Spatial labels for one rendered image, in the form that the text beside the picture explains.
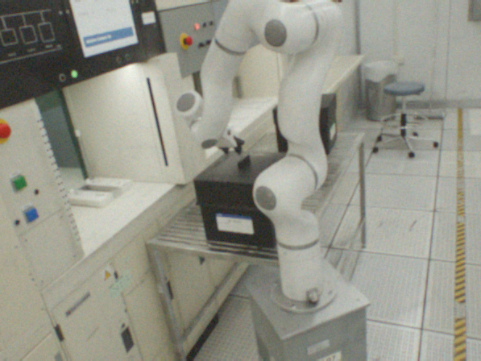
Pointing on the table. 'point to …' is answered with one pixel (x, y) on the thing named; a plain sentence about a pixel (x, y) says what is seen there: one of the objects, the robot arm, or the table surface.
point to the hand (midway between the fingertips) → (231, 148)
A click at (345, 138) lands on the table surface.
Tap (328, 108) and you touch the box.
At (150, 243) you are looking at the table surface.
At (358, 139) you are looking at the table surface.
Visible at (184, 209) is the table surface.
